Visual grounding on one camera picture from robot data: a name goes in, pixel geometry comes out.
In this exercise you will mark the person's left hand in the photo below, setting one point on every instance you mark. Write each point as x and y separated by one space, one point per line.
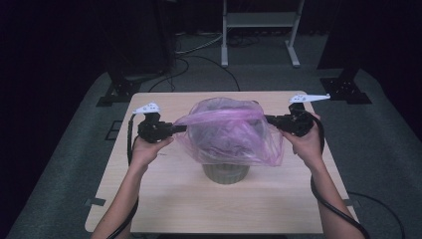
144 154

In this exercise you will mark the black stand base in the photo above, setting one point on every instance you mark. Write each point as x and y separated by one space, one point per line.
121 89
345 88

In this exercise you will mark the black floor frame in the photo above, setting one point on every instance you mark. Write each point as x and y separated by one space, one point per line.
112 130

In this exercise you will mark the white metal stand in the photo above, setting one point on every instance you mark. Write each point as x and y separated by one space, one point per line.
262 19

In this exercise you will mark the person's right hand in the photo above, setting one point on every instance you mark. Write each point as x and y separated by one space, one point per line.
308 146

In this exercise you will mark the black tape strip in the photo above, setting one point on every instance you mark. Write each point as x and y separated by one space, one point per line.
95 201
352 203

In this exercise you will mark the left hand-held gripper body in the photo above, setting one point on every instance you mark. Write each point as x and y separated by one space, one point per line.
152 129

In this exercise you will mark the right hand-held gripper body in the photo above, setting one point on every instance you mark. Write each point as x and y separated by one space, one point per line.
297 122

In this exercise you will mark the pink plastic bag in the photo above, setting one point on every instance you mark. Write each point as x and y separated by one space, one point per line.
232 132

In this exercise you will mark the green plastic bin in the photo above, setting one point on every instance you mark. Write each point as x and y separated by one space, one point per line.
225 174

